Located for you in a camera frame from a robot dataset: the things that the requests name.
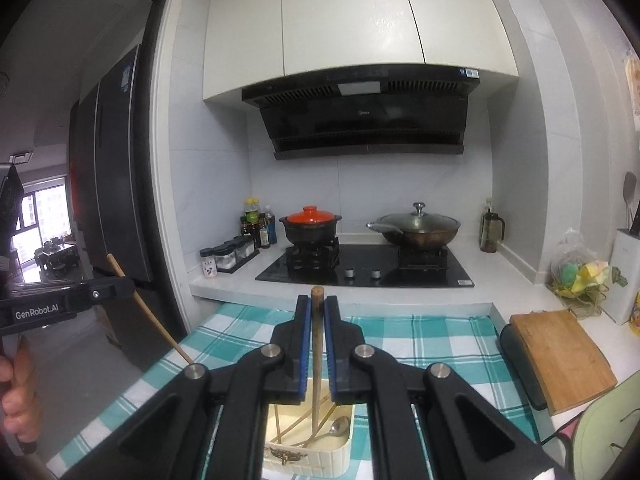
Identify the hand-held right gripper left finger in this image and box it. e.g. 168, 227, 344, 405
62, 294, 313, 480

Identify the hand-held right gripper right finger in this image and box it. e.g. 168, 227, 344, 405
324, 296, 573, 480

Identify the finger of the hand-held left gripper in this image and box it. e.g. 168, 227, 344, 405
74, 275, 137, 315

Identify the single bamboo chopstick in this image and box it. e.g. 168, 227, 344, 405
310, 285, 326, 438
106, 254, 195, 365

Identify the metal spoon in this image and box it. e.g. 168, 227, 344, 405
299, 415, 352, 450

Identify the group of bamboo chopsticks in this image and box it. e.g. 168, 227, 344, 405
272, 395, 338, 448

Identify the cream utensil holder box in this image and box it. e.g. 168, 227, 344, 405
261, 374, 357, 480

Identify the person's left hand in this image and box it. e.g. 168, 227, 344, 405
0, 340, 43, 446

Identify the dark dining table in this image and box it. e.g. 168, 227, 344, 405
35, 240, 78, 281

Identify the black glass gas hob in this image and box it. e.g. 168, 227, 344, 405
255, 237, 476, 289

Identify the teal white checkered tablecloth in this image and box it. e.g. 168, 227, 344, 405
47, 302, 543, 480

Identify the living room window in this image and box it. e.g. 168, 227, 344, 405
15, 180, 71, 251

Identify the dark grey refrigerator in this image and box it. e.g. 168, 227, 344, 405
67, 44, 168, 373

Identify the black clay pot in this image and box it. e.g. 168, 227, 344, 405
278, 215, 343, 247

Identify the red clay pot lid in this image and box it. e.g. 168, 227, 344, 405
287, 205, 335, 225

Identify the dark wok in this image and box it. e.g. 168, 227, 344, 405
366, 215, 462, 251

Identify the yellow cap sauce bottle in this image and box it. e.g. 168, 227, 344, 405
243, 197, 261, 236

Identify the glass wok lid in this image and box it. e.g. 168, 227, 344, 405
375, 202, 461, 233

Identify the wooden cutting board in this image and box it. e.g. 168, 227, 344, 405
509, 310, 618, 416

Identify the black range hood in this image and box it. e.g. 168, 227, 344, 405
241, 66, 483, 161

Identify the yellow sponge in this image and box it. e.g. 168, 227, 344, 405
575, 259, 611, 291

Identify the pale green square lid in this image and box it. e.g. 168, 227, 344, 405
570, 385, 640, 480

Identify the white knife holder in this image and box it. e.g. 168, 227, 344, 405
602, 227, 640, 326

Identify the dark spatula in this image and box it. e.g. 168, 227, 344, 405
622, 171, 639, 211

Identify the printed hanging bag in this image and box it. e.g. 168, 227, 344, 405
622, 55, 640, 133

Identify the dark door frame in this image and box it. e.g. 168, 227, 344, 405
0, 0, 188, 376

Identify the dark glass bottle with handle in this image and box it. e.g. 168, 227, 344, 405
479, 197, 506, 254

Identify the metal wire basket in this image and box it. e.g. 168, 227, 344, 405
546, 230, 612, 318

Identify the white wall cabinet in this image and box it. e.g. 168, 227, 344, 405
202, 0, 521, 106

